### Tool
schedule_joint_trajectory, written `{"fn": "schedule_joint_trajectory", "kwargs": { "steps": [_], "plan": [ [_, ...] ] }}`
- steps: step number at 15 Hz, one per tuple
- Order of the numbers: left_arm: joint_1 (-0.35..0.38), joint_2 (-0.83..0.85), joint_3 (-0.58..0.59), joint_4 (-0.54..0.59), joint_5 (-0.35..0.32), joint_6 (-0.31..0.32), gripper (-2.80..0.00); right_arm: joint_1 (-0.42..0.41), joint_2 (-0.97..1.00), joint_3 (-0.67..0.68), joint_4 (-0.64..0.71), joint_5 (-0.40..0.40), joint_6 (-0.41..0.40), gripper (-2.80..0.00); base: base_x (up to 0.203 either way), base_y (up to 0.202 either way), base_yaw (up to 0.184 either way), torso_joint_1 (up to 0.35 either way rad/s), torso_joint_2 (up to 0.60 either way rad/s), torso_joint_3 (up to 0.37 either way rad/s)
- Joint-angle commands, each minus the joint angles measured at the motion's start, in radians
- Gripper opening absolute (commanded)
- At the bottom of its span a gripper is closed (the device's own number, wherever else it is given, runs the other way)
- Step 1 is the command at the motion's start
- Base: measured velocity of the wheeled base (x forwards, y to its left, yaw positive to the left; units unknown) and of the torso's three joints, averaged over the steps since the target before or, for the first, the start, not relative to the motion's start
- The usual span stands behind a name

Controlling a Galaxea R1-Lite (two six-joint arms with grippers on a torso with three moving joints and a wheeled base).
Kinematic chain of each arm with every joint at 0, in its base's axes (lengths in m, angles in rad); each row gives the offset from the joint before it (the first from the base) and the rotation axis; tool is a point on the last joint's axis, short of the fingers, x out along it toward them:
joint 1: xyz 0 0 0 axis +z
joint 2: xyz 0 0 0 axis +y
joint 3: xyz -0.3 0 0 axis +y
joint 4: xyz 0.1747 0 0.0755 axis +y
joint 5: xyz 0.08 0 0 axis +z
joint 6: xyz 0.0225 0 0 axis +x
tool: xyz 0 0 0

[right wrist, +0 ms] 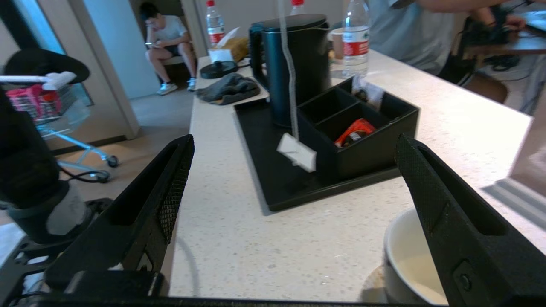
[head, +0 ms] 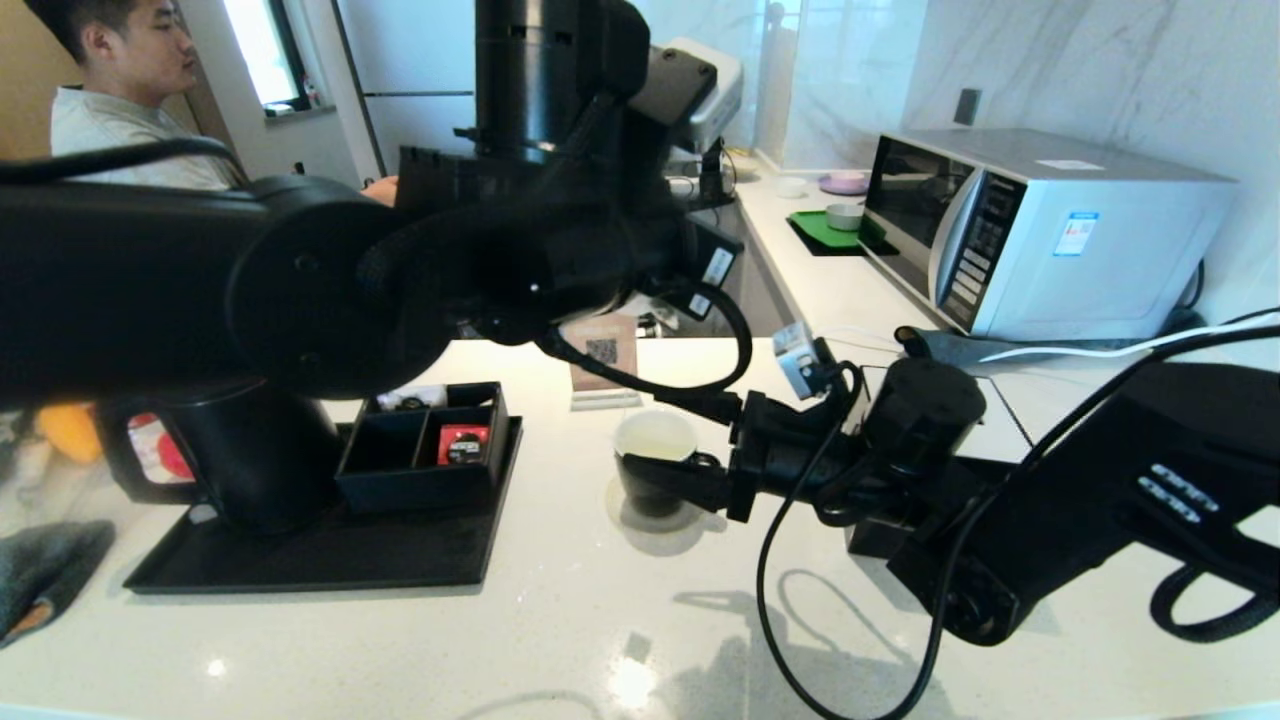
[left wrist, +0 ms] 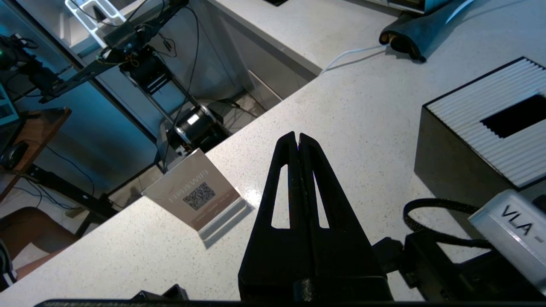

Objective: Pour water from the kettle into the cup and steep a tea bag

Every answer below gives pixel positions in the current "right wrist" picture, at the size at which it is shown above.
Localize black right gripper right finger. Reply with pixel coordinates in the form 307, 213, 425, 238
395, 133, 546, 306

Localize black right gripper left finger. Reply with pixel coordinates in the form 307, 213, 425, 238
45, 134, 195, 295

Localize clear tea bag packet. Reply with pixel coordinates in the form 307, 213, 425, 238
276, 0, 318, 173

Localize black electric kettle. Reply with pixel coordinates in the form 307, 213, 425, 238
250, 14, 331, 128

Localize black mug white inside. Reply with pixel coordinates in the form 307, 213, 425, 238
384, 207, 449, 305

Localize black robot torso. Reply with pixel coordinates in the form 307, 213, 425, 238
0, 87, 113, 305

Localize black compartment organizer box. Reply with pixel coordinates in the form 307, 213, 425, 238
297, 77, 420, 182

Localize small shopping cart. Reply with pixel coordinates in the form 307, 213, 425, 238
0, 72, 121, 184

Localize black serving tray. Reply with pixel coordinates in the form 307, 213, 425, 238
233, 100, 411, 212

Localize dark grey towel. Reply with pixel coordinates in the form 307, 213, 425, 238
196, 72, 261, 106

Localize red coffee sachet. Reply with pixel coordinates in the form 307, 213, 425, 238
335, 118, 377, 148

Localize black round kettle lid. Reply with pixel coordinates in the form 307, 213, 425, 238
200, 61, 239, 80

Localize black dome-shaped object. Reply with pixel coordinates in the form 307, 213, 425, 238
3, 48, 91, 85

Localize seated person white t-shirt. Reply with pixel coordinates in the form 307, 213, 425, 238
140, 2, 197, 96

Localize white sachet packets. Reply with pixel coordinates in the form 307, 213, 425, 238
352, 77, 385, 110

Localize tissue box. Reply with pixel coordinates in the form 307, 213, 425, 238
208, 28, 250, 64

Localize brown wooden desk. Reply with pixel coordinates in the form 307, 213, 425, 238
465, 26, 546, 58

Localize person in grey t-shirt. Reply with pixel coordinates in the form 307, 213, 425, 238
369, 0, 526, 103

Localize brown paper cup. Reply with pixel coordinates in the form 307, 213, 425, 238
331, 28, 344, 61

